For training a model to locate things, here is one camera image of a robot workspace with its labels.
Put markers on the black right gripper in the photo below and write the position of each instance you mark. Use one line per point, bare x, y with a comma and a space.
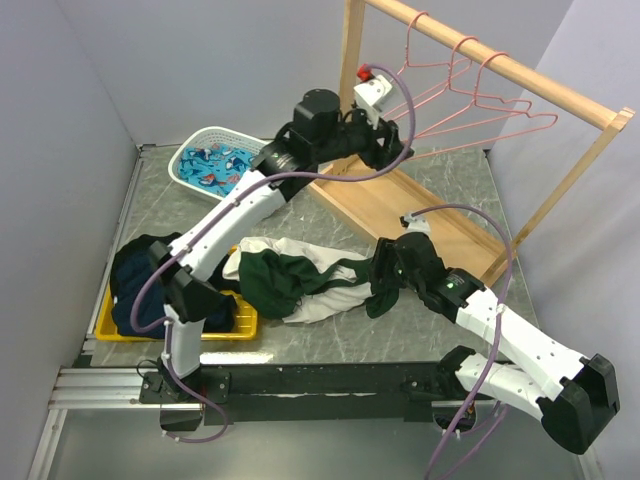
386, 252

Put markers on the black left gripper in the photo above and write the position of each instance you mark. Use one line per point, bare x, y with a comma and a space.
378, 156

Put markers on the white and green t-shirt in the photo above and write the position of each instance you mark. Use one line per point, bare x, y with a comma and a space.
299, 282

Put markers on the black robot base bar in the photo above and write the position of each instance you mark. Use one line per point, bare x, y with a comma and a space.
231, 394

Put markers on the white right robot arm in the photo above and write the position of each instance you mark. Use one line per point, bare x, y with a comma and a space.
574, 397

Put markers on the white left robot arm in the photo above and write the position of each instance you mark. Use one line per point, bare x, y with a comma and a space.
318, 132

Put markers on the yellow plastic tray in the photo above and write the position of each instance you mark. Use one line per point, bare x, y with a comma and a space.
246, 319

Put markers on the blue shark print cloth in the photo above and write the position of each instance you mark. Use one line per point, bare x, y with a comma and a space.
215, 169

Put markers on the white perforated plastic basket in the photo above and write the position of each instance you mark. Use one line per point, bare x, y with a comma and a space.
204, 138

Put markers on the dark navy clothes pile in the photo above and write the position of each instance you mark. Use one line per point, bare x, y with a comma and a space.
131, 268

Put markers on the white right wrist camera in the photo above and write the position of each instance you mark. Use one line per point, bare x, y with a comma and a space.
412, 223

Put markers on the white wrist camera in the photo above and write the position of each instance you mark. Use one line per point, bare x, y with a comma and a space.
412, 223
371, 93

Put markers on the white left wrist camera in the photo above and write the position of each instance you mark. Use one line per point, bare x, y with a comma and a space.
371, 93

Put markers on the aluminium rail frame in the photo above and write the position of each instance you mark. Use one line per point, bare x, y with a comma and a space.
97, 429

